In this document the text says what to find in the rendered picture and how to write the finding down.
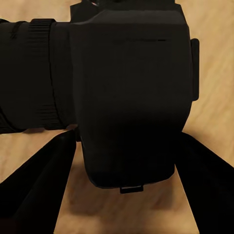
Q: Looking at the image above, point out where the digital camera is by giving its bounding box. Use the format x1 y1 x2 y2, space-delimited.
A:
0 0 199 194

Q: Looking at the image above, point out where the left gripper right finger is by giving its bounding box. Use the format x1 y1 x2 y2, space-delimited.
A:
169 130 234 234

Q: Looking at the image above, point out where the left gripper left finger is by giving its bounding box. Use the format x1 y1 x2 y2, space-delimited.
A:
0 130 76 234

